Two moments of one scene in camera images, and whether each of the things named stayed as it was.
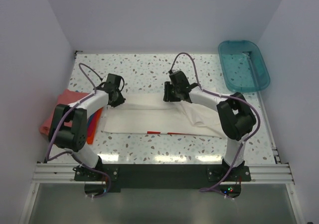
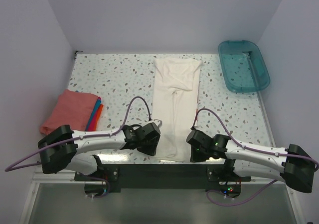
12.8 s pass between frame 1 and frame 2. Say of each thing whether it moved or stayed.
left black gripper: moved
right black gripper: moved
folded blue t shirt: stayed
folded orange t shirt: stayed
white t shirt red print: moved
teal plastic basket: stayed
